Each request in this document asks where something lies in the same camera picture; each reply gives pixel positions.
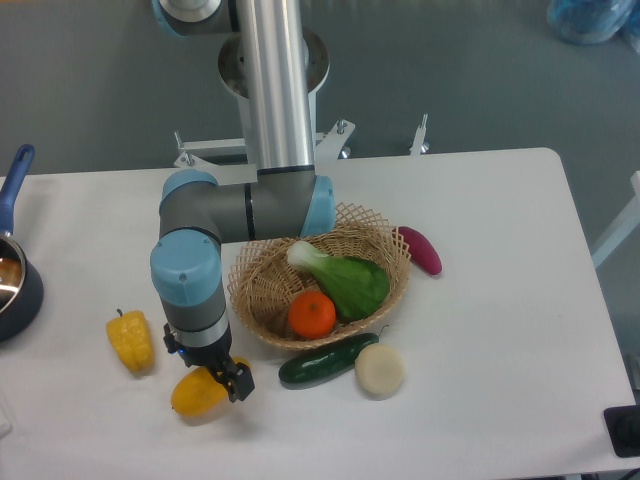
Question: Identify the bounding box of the green cucumber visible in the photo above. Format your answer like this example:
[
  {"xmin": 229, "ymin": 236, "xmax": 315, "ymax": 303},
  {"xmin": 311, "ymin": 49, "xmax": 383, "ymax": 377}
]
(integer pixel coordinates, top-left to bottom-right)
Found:
[{"xmin": 278, "ymin": 332, "xmax": 381, "ymax": 389}]

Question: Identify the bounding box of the white round onion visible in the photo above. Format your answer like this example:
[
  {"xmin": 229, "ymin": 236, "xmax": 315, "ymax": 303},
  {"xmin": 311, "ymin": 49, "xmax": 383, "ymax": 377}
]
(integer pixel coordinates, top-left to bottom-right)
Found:
[{"xmin": 354, "ymin": 343, "xmax": 405, "ymax": 399}]

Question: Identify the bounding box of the orange fruit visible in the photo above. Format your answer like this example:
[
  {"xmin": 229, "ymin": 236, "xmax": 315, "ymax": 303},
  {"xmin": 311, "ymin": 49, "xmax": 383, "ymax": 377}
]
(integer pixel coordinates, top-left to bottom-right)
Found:
[{"xmin": 287, "ymin": 290, "xmax": 337, "ymax": 340}]

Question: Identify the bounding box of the yellow mango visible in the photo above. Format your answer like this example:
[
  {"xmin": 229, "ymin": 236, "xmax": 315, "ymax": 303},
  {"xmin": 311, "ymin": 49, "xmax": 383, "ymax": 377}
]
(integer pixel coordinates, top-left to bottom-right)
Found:
[{"xmin": 170, "ymin": 366, "xmax": 229, "ymax": 417}]

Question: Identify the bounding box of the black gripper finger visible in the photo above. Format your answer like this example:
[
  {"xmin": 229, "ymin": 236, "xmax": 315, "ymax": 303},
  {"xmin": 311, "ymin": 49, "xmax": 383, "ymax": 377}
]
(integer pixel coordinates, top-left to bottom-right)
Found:
[{"xmin": 213, "ymin": 359, "xmax": 255, "ymax": 403}]

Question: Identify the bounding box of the purple sweet potato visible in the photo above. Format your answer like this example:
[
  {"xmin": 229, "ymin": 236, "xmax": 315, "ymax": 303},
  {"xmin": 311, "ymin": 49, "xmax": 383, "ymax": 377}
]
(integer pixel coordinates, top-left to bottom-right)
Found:
[{"xmin": 397, "ymin": 226, "xmax": 443, "ymax": 276}]

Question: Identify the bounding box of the yellow bell pepper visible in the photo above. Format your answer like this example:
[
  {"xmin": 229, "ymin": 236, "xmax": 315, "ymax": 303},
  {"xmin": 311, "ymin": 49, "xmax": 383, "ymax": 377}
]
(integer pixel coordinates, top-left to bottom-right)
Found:
[{"xmin": 106, "ymin": 309, "xmax": 155, "ymax": 374}]

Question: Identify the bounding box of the woven wicker basket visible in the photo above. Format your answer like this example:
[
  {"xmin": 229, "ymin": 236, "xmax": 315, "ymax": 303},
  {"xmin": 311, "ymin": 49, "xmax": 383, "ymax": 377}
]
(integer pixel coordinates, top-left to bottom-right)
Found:
[{"xmin": 227, "ymin": 203, "xmax": 411, "ymax": 351}]

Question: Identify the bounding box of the black device at edge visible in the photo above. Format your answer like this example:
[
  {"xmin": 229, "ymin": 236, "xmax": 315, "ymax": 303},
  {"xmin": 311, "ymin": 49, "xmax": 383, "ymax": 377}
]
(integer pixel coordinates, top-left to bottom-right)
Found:
[{"xmin": 603, "ymin": 405, "xmax": 640, "ymax": 458}]

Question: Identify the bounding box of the green bok choy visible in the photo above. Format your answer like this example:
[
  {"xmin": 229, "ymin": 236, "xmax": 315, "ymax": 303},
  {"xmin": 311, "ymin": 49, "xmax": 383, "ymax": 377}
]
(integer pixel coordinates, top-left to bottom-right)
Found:
[{"xmin": 286, "ymin": 241, "xmax": 391, "ymax": 321}]

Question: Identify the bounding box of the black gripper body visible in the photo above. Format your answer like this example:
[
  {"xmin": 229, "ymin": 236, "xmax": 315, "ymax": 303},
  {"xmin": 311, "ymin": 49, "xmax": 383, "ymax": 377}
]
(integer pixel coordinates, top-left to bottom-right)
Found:
[{"xmin": 163, "ymin": 323, "xmax": 233, "ymax": 380}]

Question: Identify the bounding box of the white frame at right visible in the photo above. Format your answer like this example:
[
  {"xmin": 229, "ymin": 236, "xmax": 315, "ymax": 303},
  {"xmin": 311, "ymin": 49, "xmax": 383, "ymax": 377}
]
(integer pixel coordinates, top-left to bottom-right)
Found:
[{"xmin": 591, "ymin": 171, "xmax": 639, "ymax": 269}]

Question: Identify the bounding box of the blue plastic bag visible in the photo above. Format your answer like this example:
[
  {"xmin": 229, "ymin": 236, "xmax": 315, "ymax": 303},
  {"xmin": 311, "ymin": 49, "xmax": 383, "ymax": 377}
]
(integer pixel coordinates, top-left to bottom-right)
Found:
[{"xmin": 546, "ymin": 0, "xmax": 636, "ymax": 45}]

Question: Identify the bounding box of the blue handled saucepan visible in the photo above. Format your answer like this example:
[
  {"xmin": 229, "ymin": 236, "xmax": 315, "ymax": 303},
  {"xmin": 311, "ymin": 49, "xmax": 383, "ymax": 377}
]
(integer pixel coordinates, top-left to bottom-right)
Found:
[{"xmin": 1, "ymin": 144, "xmax": 44, "ymax": 342}]

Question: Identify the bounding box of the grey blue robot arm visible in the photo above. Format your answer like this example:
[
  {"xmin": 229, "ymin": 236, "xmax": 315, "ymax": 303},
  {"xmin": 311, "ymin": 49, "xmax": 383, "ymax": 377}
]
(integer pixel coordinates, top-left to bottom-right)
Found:
[{"xmin": 150, "ymin": 1, "xmax": 335, "ymax": 401}]

